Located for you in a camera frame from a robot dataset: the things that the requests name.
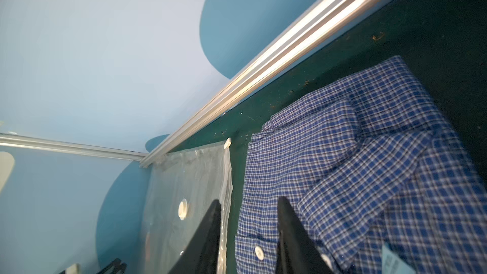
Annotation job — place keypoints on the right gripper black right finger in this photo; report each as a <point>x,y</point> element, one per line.
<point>295,251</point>

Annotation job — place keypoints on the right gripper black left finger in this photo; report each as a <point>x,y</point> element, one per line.
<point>201,254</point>

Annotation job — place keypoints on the clear plastic vacuum bag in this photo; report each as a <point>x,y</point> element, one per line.
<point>181,189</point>

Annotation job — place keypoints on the blue checked shirt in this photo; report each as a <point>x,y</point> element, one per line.
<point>374,171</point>

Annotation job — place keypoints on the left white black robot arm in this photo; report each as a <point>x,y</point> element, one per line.
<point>115,266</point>

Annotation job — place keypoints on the white vacuum bag valve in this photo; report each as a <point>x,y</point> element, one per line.
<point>183,209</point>

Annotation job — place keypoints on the white bag zipper slider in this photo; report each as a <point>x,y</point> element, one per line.
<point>228,143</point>

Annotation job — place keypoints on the left aluminium frame post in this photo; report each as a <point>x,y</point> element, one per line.
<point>13,140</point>

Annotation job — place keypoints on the horizontal aluminium frame rail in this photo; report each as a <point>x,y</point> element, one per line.
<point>317,24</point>

